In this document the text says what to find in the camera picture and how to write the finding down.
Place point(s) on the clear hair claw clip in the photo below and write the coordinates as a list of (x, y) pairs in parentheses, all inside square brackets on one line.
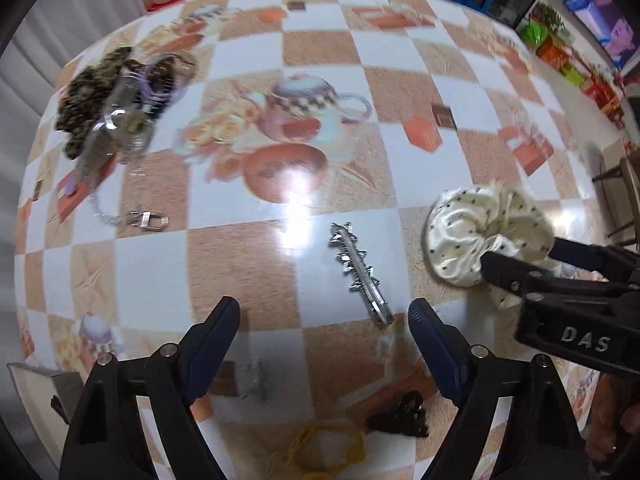
[(122, 120)]

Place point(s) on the silver star hair clip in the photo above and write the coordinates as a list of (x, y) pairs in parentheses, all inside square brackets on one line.
[(357, 272)]

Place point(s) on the small black hair claw clip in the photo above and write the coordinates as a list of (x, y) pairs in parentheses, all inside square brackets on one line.
[(400, 415)]

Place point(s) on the wooden chair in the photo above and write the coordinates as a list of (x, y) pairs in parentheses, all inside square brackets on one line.
[(627, 195)]

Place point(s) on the person's right hand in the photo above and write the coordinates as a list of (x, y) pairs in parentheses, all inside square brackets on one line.
[(612, 425)]

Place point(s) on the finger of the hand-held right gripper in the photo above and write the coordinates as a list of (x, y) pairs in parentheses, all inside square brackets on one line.
[(585, 257), (510, 275)]

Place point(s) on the cream dotted satin scrunchie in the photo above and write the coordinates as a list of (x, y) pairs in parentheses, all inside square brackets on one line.
[(460, 240)]

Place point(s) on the checkered printed tablecloth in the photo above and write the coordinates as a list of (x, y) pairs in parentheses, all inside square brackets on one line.
[(320, 50)]

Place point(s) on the row of colourful gift boxes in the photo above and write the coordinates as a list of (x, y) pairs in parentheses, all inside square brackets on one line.
[(565, 55)]

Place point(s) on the leopard print scrunchie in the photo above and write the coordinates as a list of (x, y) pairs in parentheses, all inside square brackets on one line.
[(82, 95)]

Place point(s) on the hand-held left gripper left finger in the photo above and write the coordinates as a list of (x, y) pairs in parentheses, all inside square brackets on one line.
[(215, 350)]

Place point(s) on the grey tray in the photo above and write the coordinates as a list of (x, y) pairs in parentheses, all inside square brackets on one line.
[(35, 385)]

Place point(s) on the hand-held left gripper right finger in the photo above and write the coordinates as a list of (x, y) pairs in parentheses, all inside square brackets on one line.
[(440, 355)]

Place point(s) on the television screen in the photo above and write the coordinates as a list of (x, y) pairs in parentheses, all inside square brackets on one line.
[(605, 20)]

